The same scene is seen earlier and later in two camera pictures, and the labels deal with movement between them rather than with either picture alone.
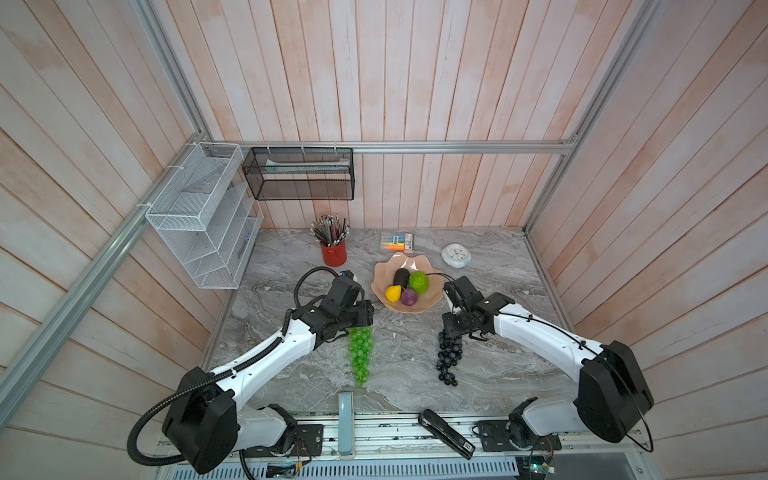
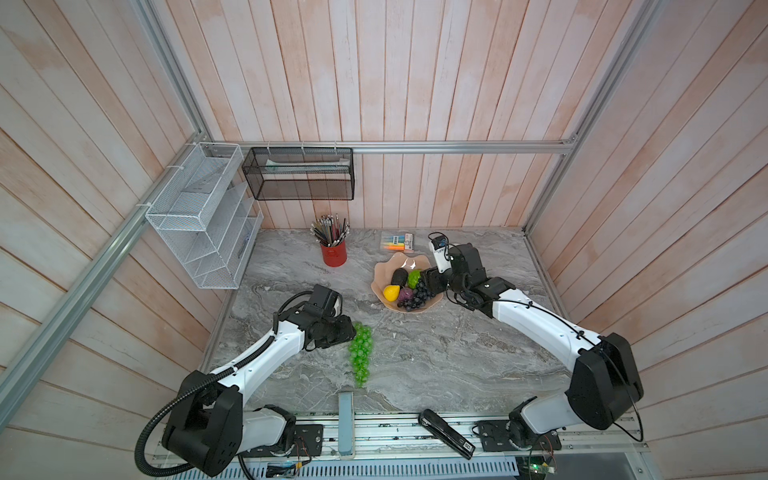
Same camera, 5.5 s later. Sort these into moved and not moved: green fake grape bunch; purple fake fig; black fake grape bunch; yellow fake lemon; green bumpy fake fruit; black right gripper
Moved: black fake grape bunch; black right gripper
Not moved: purple fake fig; green bumpy fake fruit; yellow fake lemon; green fake grape bunch
